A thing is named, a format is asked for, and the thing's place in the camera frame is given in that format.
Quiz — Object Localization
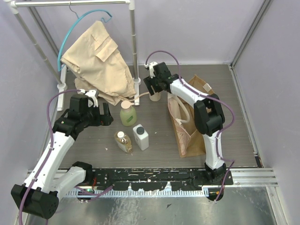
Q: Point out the beige cylindrical bottle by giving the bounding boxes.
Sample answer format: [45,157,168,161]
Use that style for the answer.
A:
[149,93,161,102]

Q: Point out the green lotion pump bottle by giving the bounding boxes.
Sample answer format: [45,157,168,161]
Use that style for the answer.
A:
[120,100,137,127]

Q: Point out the clear amber liquid bottle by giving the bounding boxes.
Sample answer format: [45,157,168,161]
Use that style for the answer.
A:
[114,131,133,153]

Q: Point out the white bottle black cap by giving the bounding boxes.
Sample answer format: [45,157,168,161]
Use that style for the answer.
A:
[133,124,149,150]

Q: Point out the brown canvas bag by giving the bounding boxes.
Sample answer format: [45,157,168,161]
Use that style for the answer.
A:
[166,74,215,158]

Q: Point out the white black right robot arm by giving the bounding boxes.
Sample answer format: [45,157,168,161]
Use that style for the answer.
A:
[143,62,226,185]

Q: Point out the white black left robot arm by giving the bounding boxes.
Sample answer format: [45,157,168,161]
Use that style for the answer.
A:
[11,94,113,220]

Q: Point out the white metal clothes rack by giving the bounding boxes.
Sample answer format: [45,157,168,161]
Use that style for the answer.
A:
[4,0,141,106]

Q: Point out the beige cargo shorts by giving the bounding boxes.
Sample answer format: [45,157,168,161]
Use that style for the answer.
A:
[60,21,142,105]

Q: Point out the teal clothes hanger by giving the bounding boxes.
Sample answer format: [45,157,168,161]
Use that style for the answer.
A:
[57,0,113,72]

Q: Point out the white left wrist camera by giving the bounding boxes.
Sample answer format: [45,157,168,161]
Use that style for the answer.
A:
[77,89,98,107]

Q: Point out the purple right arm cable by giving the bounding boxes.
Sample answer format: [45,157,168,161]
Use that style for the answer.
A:
[145,50,235,203]

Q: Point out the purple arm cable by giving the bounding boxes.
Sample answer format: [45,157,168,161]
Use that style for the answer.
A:
[18,89,114,225]
[145,50,235,203]

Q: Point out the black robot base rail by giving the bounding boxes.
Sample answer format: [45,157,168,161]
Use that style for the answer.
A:
[78,168,223,191]

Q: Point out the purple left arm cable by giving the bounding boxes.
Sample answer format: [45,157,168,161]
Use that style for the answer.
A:
[18,89,114,225]

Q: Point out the grey slotted cable duct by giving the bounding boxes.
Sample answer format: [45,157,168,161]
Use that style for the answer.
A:
[32,188,210,198]

